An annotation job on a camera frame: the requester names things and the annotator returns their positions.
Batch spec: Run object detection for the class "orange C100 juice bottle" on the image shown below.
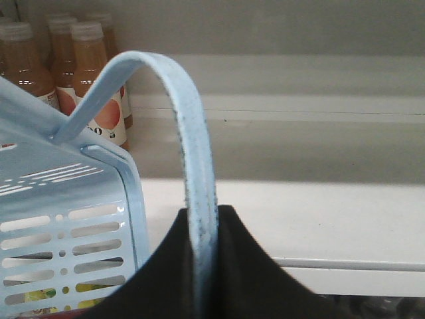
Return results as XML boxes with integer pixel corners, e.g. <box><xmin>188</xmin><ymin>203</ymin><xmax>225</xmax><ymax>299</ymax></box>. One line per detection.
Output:
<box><xmin>48</xmin><ymin>16</ymin><xmax>77</xmax><ymax>115</ymax></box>
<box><xmin>1</xmin><ymin>22</ymin><xmax>59</xmax><ymax>110</ymax></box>
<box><xmin>70</xmin><ymin>21</ymin><xmax>129</xmax><ymax>150</ymax></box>

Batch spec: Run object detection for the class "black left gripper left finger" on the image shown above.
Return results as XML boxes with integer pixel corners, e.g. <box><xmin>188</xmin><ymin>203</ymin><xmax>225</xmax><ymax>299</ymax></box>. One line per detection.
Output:
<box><xmin>79</xmin><ymin>209</ymin><xmax>198</xmax><ymax>318</ymax></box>

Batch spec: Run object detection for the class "white shelf unit right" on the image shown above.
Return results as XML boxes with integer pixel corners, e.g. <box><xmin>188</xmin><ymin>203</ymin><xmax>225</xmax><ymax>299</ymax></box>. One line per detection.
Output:
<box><xmin>126</xmin><ymin>53</ymin><xmax>425</xmax><ymax>298</ymax></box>

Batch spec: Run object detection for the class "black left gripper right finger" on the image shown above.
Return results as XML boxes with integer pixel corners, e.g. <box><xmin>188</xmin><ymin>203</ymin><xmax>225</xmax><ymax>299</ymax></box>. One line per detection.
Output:
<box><xmin>212</xmin><ymin>205</ymin><xmax>345</xmax><ymax>318</ymax></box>

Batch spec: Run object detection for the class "light blue plastic basket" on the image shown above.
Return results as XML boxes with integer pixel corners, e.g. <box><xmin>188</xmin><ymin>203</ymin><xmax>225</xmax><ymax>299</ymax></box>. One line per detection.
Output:
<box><xmin>1</xmin><ymin>51</ymin><xmax>218</xmax><ymax>318</ymax></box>

